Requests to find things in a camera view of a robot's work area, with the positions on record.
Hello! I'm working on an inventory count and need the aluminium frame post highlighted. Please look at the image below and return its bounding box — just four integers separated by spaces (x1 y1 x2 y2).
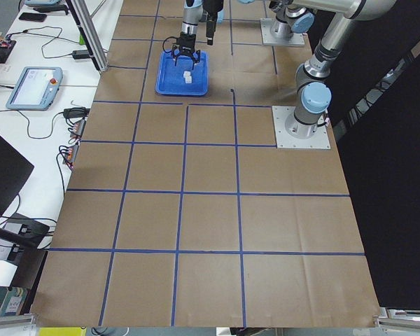
66 0 109 73

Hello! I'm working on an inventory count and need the brown paper table cover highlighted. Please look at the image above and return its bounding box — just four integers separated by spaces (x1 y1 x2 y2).
31 1 379 328

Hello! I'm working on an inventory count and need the teach pendant with screen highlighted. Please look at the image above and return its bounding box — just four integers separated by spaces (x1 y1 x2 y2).
6 66 63 111

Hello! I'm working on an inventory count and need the blue plastic tray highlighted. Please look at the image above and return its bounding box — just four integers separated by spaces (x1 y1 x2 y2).
155 51 209 97

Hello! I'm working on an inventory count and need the black monitor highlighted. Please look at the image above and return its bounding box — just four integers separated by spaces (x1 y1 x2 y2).
0 136 34 216

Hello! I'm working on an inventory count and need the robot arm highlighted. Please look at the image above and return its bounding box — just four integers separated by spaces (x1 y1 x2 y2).
269 1 395 139
167 1 315 65

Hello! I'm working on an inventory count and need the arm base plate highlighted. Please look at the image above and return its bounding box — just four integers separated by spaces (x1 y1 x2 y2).
272 106 331 150
260 18 305 48

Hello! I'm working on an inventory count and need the black smartphone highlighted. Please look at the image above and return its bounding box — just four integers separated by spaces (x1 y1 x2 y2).
18 12 47 22

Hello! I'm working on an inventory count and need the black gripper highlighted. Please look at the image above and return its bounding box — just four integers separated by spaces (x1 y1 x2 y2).
170 20 216 69
203 0 224 22

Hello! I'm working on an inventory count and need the black power adapter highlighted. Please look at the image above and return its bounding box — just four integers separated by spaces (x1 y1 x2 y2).
71 50 90 60

